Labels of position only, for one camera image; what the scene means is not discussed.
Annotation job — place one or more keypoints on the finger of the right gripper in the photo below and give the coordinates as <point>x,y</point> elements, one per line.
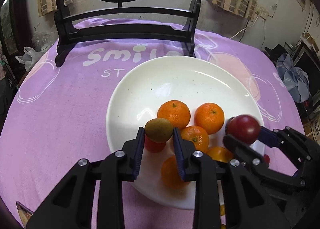
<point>294,145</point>
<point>257,164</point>

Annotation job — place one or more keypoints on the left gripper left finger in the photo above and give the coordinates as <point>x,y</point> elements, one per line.
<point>70,203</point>

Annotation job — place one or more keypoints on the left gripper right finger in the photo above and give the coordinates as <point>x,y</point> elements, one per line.
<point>247,205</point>

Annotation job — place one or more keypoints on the dark red plum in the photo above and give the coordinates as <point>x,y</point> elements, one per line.
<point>245,128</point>

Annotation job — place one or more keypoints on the yellow-orange citrus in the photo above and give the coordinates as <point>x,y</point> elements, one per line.
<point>221,154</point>

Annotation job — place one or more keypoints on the large orange mandarin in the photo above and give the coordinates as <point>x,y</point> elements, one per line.
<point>176,112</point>

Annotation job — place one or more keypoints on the red cherry tomato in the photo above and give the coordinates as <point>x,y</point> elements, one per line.
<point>267,159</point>
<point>153,147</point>

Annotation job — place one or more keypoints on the small yellow-green kumquat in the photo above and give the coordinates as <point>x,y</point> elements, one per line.
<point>159,130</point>

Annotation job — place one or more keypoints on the large yellow-green citrus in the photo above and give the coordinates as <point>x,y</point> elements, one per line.
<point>222,210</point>

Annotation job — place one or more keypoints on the smartphone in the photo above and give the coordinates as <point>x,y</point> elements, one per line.
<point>24,213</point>

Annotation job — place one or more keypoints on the blue clothes pile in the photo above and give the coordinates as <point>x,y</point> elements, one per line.
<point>294,78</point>

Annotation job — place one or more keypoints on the white oval plate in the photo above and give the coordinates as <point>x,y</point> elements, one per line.
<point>138,96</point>

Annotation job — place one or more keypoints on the white plastic bag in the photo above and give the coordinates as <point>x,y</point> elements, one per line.
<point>29,58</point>

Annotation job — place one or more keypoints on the black framed round screen ornament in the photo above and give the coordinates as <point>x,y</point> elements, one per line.
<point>70,36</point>

